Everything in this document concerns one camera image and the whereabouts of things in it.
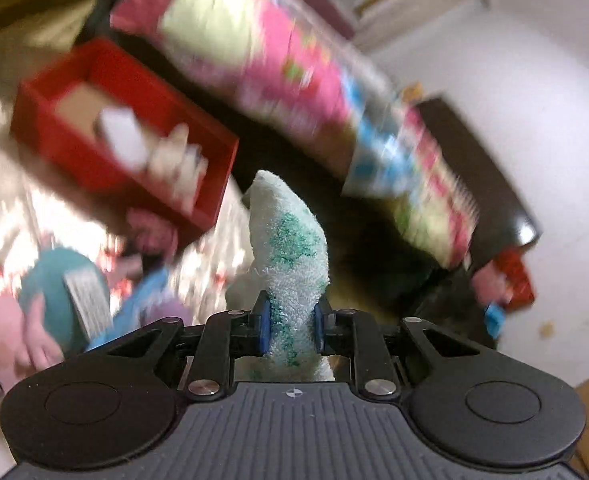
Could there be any floral satin cloth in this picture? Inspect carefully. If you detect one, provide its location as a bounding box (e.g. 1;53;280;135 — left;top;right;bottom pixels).
0;37;258;463

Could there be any white green patterned towel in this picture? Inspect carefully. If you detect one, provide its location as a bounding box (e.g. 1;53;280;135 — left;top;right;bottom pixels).
224;170;338;384

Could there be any light blue cloth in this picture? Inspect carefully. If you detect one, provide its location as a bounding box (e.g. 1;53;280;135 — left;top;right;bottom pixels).
87;269;195;352

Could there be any white sponge block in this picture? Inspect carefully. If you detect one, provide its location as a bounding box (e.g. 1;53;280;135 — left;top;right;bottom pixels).
94;105;148;169

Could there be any dark wooden furniture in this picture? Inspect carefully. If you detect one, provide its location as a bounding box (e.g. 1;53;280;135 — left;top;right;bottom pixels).
94;7;543;348

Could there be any pink printed blanket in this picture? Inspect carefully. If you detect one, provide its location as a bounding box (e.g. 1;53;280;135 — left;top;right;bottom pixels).
109;0;480;269

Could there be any pink knitted sock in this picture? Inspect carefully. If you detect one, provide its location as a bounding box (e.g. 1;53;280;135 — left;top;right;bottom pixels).
124;209;181;271

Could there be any small pink item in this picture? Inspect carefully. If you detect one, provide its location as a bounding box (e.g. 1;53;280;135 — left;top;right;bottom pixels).
471;265;513;307

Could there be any small blue item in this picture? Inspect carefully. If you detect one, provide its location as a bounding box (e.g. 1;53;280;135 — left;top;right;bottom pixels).
483;305;506;337

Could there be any pink plush toy teal dress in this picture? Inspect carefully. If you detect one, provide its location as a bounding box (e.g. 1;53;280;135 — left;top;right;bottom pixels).
0;246;116;378

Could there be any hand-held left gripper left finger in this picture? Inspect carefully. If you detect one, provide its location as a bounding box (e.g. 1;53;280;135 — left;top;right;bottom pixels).
105;290;273;402

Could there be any pale folded cloth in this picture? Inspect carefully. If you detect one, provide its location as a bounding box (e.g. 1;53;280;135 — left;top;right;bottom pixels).
147;124;210;211

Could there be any small red container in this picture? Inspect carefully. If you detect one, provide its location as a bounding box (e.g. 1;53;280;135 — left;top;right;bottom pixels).
495;249;534;307

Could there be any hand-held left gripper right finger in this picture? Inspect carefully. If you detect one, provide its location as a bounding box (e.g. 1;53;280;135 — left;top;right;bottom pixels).
313;295;481;401

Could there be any red cardboard box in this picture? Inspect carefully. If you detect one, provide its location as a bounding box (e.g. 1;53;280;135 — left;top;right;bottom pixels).
9;37;240;253

